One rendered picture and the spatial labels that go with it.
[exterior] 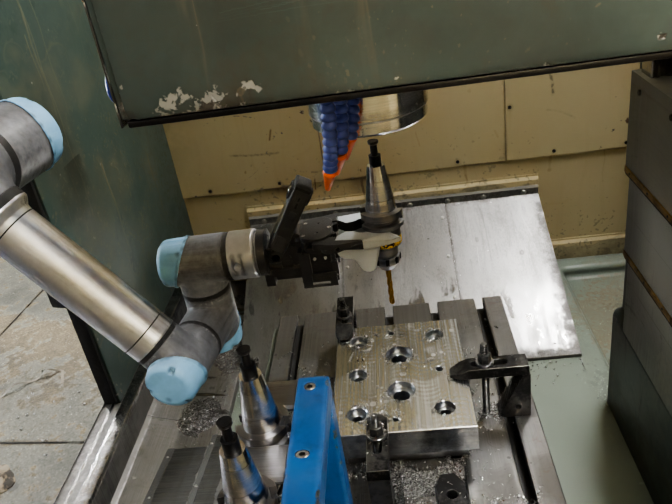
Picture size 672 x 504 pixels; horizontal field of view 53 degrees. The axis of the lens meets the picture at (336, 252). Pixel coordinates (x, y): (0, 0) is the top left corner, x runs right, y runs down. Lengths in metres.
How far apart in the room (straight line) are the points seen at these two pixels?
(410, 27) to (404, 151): 1.46
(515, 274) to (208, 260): 1.11
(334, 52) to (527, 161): 1.55
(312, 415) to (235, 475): 0.15
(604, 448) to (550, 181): 0.86
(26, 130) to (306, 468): 0.62
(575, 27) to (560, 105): 1.46
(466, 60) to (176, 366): 0.57
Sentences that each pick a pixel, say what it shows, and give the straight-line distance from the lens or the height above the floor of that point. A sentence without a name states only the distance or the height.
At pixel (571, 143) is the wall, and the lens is 2.09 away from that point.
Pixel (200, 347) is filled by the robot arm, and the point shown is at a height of 1.20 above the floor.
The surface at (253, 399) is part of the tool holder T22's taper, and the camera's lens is 0.75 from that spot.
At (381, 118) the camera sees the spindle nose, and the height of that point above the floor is 1.49.
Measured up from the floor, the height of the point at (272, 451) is 1.22.
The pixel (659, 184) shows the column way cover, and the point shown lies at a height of 1.28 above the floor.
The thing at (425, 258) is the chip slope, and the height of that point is 0.77.
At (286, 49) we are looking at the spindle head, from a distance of 0.57.
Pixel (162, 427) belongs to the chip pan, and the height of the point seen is 0.67.
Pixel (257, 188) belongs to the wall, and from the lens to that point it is 2.08.
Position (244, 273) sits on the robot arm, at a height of 1.26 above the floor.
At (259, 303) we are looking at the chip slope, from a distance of 1.95.
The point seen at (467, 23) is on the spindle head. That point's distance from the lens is 0.57.
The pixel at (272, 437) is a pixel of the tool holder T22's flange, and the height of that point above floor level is 1.22.
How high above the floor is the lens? 1.74
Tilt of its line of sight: 28 degrees down
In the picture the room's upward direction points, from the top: 9 degrees counter-clockwise
